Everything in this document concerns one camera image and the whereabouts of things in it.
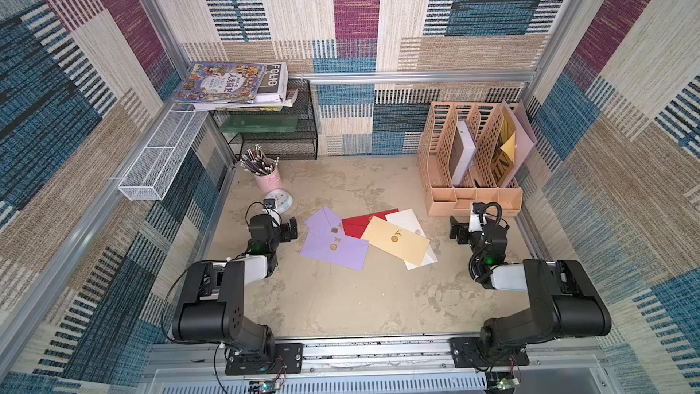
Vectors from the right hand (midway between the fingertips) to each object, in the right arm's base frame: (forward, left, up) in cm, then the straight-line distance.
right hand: (468, 213), depth 92 cm
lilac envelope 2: (-8, +42, -9) cm, 44 cm away
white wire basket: (-2, +89, +26) cm, 93 cm away
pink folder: (+14, -15, +21) cm, 29 cm away
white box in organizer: (+18, -2, +10) cm, 21 cm away
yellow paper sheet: (+14, -12, +16) cm, 25 cm away
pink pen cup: (+16, +70, -1) cm, 72 cm away
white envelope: (+2, +19, -8) cm, 20 cm away
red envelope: (+1, +38, -10) cm, 39 cm away
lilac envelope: (+3, +49, -9) cm, 50 cm away
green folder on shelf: (+29, +71, +16) cm, 78 cm away
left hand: (0, +64, -2) cm, 64 cm away
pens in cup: (+17, +72, +9) cm, 74 cm away
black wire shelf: (+38, +65, +3) cm, 76 cm away
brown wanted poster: (+16, -14, +6) cm, 22 cm away
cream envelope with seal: (-5, +24, -8) cm, 26 cm away
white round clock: (+11, +65, -6) cm, 66 cm away
